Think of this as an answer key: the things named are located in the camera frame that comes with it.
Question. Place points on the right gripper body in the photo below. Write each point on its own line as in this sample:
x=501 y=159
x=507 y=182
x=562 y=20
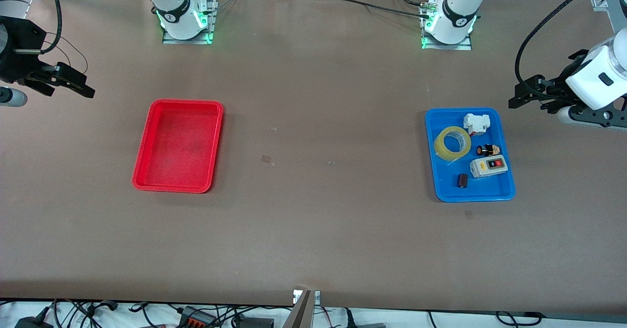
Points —
x=16 y=63

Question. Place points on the yellow clear tape roll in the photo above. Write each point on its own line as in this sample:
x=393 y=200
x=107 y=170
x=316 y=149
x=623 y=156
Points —
x=441 y=149

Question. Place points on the small brown tape scrap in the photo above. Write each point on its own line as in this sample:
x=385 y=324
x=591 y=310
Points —
x=267 y=159

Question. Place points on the white electrical connector block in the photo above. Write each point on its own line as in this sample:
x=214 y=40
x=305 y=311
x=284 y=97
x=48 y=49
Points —
x=476 y=123

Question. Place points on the black orange push button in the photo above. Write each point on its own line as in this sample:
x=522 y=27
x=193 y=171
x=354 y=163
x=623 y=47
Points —
x=486 y=150

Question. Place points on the small dark ferrite block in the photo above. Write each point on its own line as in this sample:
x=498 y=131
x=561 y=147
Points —
x=462 y=180

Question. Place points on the blue plastic tray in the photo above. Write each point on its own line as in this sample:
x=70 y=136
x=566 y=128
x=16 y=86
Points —
x=448 y=186

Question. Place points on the red plastic tray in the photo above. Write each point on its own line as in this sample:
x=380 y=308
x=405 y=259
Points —
x=179 y=147

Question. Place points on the orange black power adapter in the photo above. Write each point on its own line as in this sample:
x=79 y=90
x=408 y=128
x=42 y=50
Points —
x=196 y=317

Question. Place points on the black left camera bracket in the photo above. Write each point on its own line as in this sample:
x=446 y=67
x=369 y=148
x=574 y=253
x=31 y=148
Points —
x=602 y=117

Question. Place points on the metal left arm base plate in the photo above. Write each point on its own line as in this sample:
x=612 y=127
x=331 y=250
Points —
x=464 y=46

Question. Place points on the metal corner bracket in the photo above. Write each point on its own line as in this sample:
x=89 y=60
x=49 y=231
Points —
x=599 y=1

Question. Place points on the grey switch box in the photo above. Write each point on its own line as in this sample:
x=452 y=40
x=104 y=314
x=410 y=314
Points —
x=487 y=167

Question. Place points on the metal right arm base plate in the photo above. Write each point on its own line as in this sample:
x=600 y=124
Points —
x=211 y=24

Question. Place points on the aluminium camera post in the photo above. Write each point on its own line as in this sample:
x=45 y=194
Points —
x=301 y=311

